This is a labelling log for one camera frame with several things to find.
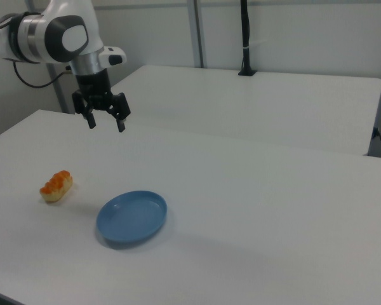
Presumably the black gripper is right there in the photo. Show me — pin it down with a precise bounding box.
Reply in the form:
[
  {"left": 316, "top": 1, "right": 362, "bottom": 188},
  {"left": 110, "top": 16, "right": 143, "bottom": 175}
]
[{"left": 71, "top": 68, "right": 131, "bottom": 133}]

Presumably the blue round plate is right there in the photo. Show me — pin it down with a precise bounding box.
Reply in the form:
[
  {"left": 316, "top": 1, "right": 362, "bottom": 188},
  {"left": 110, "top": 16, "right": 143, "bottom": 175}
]
[{"left": 96, "top": 189, "right": 168, "bottom": 250}]

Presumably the bread with orange glaze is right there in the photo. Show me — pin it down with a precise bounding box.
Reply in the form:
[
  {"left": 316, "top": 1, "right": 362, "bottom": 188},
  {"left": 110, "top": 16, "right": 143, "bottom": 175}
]
[{"left": 39, "top": 170, "right": 74, "bottom": 203}]

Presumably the white side table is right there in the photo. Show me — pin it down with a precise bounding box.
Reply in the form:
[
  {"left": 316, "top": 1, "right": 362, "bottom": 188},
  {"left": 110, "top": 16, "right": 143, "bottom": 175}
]
[{"left": 109, "top": 65, "right": 381, "bottom": 156}]

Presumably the black camera pole with base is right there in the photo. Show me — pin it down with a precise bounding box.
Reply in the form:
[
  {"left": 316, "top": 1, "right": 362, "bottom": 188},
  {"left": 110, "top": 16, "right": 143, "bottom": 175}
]
[{"left": 237, "top": 0, "right": 258, "bottom": 77}]

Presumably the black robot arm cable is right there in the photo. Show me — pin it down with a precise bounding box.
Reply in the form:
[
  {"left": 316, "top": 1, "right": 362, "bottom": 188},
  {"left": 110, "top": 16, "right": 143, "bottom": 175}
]
[{"left": 0, "top": 12, "right": 76, "bottom": 89}]

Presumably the grey metal partition post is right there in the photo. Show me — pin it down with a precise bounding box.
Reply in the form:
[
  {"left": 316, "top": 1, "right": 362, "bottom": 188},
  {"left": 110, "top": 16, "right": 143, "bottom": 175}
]
[
  {"left": 192, "top": 0, "right": 208, "bottom": 69},
  {"left": 46, "top": 62, "right": 68, "bottom": 114}
]

